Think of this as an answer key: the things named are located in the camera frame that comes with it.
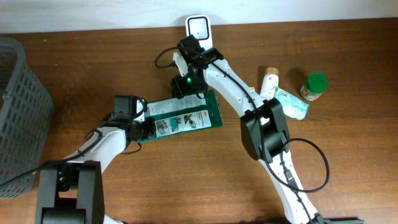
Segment green gloves package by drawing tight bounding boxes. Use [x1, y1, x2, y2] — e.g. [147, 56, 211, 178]
[142, 90, 223, 142]

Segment white cosmetic tube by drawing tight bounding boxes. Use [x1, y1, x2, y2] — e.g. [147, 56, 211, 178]
[260, 67, 279, 100]

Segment teal wet wipes pack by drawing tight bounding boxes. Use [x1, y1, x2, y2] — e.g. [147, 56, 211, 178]
[275, 88, 309, 120]

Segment green lid jar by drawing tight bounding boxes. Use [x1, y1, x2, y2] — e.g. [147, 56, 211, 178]
[300, 73, 329, 101]

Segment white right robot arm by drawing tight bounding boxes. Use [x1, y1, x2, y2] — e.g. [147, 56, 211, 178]
[171, 47, 335, 223]

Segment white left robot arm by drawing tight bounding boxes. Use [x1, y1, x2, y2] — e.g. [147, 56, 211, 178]
[35, 118, 155, 224]

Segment white barcode scanner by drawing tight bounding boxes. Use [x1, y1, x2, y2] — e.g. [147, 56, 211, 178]
[185, 15, 213, 50]

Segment dark grey plastic basket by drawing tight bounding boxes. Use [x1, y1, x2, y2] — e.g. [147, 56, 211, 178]
[1, 37, 53, 184]

